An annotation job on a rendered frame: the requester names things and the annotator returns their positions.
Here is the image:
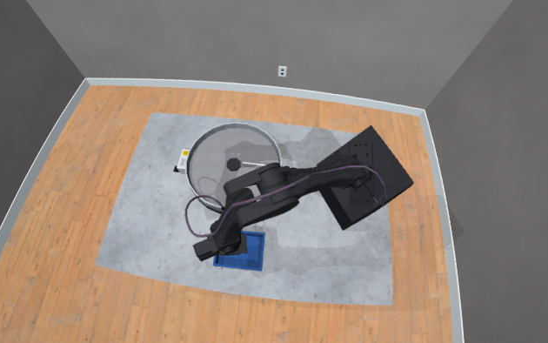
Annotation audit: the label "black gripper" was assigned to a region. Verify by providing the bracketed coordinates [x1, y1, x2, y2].
[218, 234, 247, 256]

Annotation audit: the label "blue open crate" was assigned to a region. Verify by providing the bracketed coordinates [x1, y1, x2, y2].
[213, 231, 265, 271]

